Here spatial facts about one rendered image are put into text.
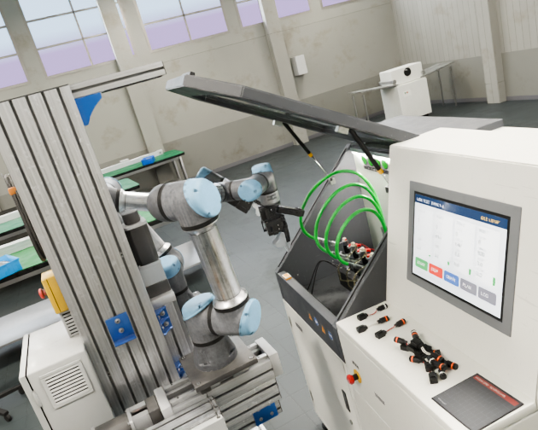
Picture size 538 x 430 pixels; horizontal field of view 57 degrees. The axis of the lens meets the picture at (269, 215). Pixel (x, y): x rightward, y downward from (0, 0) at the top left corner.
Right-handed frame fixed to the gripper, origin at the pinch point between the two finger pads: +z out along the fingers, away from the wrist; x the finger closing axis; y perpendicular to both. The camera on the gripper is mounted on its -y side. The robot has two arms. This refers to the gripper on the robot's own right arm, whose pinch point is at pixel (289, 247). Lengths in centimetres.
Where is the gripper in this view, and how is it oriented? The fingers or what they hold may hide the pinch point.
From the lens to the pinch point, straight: 196.8
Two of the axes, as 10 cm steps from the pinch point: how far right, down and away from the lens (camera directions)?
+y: -9.1, 3.3, -2.4
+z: 2.6, 9.2, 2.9
